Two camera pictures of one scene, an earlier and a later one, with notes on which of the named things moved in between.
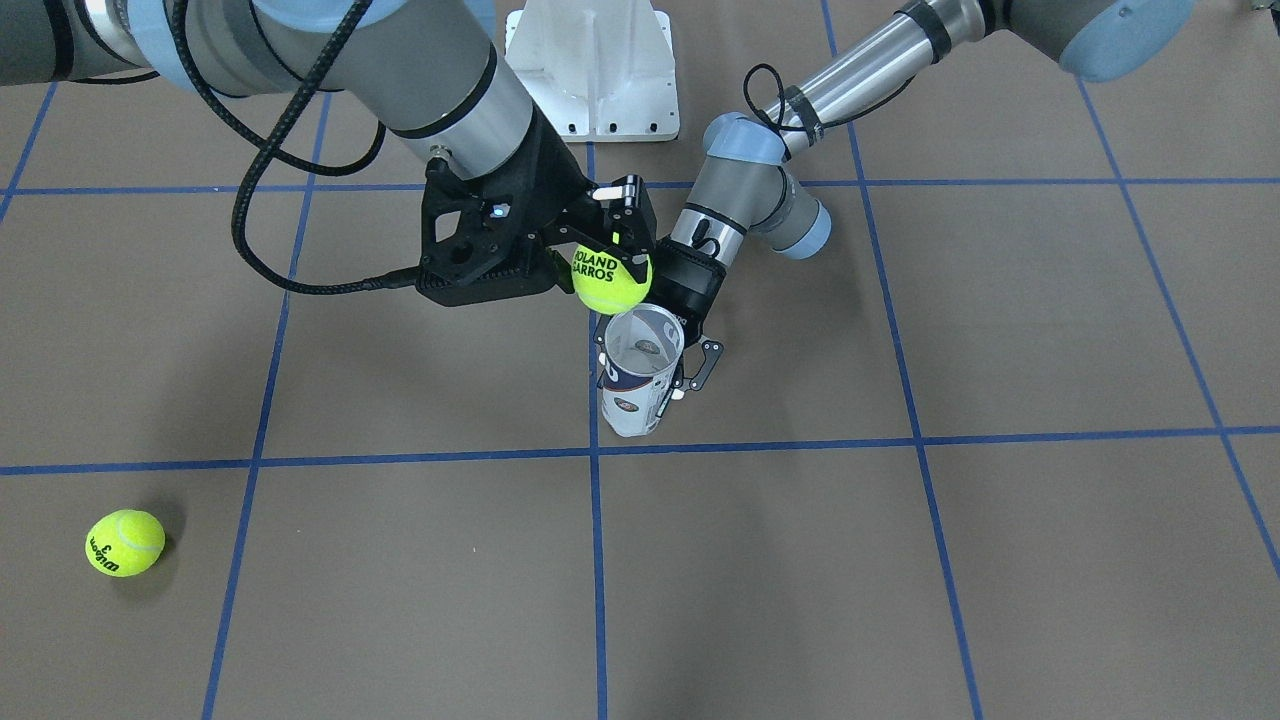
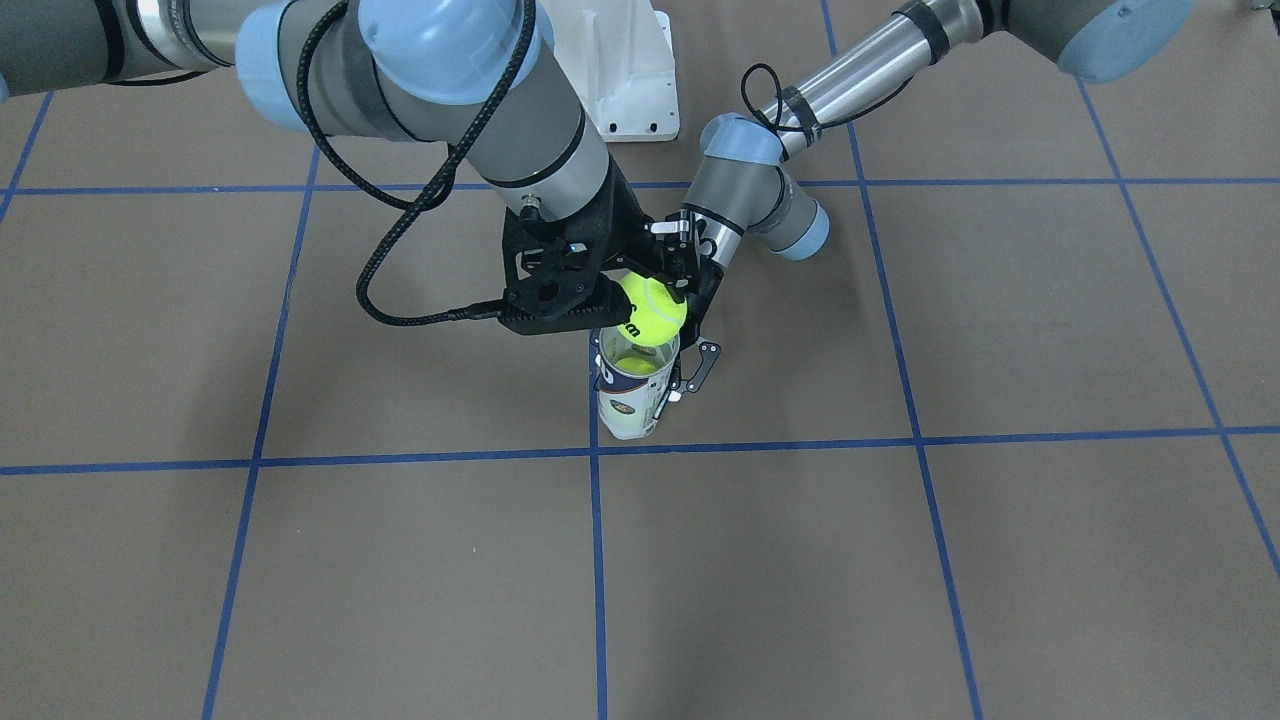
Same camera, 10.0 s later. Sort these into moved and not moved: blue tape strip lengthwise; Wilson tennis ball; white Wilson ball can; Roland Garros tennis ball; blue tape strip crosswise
Moved: Wilson tennis ball; Roland Garros tennis ball
Not moved: blue tape strip lengthwise; blue tape strip crosswise; white Wilson ball can
